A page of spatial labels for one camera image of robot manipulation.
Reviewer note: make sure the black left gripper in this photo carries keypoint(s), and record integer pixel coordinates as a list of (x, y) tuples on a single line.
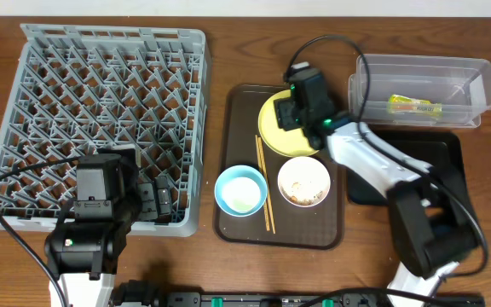
[(145, 193)]

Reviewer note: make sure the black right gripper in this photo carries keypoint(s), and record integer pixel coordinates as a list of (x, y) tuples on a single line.
[(285, 111)]

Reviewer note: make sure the pink small plate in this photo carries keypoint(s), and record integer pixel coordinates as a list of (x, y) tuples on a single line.
[(304, 182)]

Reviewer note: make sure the light blue bowl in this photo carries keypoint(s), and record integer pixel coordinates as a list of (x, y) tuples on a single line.
[(238, 191)]

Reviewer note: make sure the green snack wrapper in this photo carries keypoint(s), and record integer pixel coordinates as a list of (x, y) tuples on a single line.
[(405, 105)]

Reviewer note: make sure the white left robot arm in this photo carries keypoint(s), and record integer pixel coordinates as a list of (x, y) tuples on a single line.
[(91, 230)]

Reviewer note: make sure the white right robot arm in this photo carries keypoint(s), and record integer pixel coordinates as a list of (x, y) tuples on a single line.
[(432, 224)]

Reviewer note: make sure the black waste tray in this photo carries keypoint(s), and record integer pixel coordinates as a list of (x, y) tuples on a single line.
[(439, 148)]

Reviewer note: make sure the yellow plate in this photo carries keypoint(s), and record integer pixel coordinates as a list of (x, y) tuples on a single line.
[(290, 143)]

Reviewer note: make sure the wooden chopstick right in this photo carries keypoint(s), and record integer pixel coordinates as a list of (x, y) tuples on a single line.
[(268, 202)]

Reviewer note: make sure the wooden chopstick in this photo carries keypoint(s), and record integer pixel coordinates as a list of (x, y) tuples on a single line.
[(264, 185), (268, 202)]

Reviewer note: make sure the wooden chopstick left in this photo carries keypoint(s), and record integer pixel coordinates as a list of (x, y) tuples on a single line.
[(264, 185)]

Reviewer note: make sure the brown serving tray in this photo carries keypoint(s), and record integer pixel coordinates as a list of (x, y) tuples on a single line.
[(319, 227)]

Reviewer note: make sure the grey dish rack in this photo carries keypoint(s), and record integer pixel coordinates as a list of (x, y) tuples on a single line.
[(78, 89)]

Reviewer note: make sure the clear plastic bin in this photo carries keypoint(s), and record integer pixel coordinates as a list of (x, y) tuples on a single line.
[(461, 85)]

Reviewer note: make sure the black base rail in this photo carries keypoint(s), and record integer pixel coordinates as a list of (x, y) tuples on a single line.
[(271, 299)]

